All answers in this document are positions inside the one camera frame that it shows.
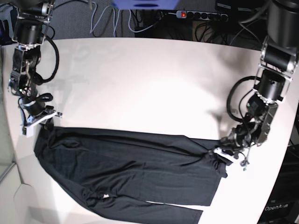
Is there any grey cable bundle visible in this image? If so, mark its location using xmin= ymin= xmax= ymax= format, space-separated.
xmin=90 ymin=2 xmax=164 ymax=37

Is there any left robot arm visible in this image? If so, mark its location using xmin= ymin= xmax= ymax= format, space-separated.
xmin=216 ymin=0 xmax=299 ymax=158

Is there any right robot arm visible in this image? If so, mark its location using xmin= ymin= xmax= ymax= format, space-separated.
xmin=8 ymin=0 xmax=62 ymax=137

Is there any blue box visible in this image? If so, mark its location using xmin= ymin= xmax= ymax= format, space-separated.
xmin=113 ymin=0 xmax=179 ymax=10

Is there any black long-sleeve T-shirt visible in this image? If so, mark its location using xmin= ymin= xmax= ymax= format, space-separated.
xmin=34 ymin=127 xmax=231 ymax=224

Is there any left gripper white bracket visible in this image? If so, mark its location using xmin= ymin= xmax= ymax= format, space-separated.
xmin=209 ymin=140 xmax=249 ymax=173

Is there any black OpenArm base unit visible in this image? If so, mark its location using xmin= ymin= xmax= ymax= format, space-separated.
xmin=258 ymin=145 xmax=299 ymax=224

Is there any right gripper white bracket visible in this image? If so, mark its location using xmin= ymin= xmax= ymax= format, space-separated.
xmin=21 ymin=106 xmax=63 ymax=137

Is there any white power strip red switch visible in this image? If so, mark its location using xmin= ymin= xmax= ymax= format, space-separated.
xmin=174 ymin=10 xmax=228 ymax=22

